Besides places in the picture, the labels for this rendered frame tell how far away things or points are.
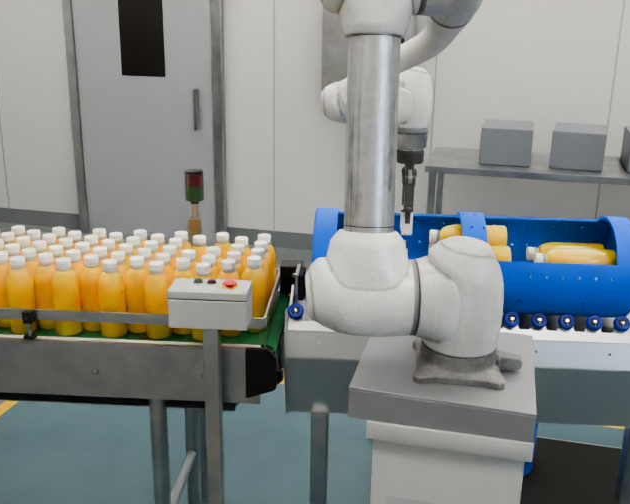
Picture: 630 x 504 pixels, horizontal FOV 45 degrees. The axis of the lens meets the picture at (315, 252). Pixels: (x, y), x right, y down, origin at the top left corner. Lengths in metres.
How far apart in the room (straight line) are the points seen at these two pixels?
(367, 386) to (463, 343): 0.21
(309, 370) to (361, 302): 0.76
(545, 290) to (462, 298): 0.67
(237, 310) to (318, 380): 0.42
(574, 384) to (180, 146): 4.20
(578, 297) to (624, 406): 0.39
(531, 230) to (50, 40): 4.71
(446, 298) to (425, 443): 0.29
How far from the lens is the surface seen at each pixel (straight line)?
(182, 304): 1.94
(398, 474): 1.61
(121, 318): 2.15
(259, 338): 2.14
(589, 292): 2.17
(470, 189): 5.52
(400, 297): 1.47
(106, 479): 3.23
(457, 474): 1.59
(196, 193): 2.55
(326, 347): 2.16
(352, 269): 1.46
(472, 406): 1.51
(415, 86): 2.01
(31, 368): 2.28
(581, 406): 2.36
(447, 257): 1.49
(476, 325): 1.52
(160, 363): 2.15
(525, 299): 2.15
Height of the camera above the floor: 1.77
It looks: 18 degrees down
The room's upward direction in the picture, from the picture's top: 1 degrees clockwise
